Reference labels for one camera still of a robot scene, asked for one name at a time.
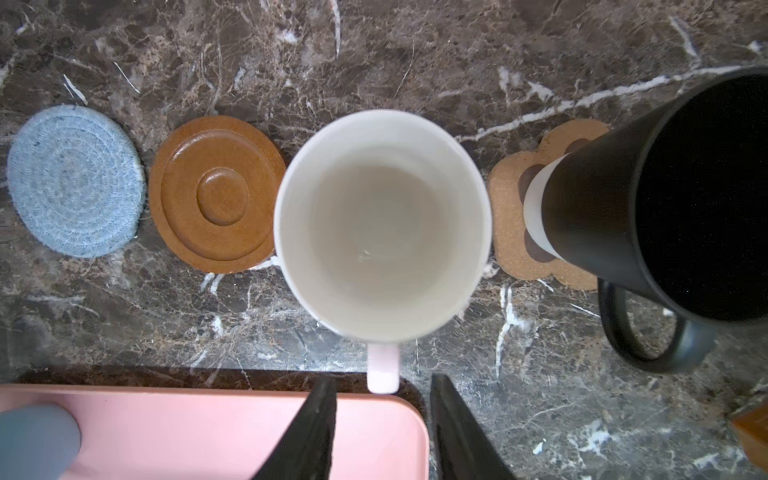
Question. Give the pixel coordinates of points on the brown paw shaped coaster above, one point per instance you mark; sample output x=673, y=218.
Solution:
x=515, y=251

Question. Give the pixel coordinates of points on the blue grey round coaster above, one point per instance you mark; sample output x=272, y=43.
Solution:
x=76, y=181

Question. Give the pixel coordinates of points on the black mug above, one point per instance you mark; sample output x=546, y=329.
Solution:
x=669, y=213

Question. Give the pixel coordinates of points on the white pink mug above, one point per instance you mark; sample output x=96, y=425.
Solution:
x=383, y=230

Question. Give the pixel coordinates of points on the small amber bottle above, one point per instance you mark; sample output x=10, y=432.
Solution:
x=750, y=429

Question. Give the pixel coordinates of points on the pink rectangular tray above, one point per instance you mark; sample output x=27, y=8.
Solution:
x=173, y=433

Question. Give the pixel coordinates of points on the brown wooden coaster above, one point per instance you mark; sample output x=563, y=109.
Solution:
x=212, y=193

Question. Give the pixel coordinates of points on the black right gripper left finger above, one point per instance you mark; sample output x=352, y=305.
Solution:
x=305, y=449

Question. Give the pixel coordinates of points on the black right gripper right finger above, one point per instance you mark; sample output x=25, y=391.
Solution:
x=462, y=449

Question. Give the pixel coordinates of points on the grey mug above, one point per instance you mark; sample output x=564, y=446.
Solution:
x=39, y=441

